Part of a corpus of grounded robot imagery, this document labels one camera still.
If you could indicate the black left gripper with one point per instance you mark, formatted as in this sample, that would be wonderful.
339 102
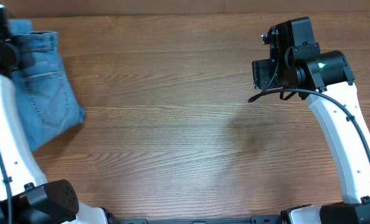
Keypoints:
24 60

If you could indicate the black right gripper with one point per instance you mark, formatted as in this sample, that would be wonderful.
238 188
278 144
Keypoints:
261 72

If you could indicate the light blue denim jeans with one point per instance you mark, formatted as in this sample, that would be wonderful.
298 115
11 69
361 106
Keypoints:
45 100

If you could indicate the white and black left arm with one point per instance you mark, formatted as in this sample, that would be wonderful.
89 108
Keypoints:
26 196

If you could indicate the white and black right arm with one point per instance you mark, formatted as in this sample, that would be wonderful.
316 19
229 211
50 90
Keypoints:
338 112

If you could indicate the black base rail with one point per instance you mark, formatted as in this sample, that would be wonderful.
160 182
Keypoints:
200 220

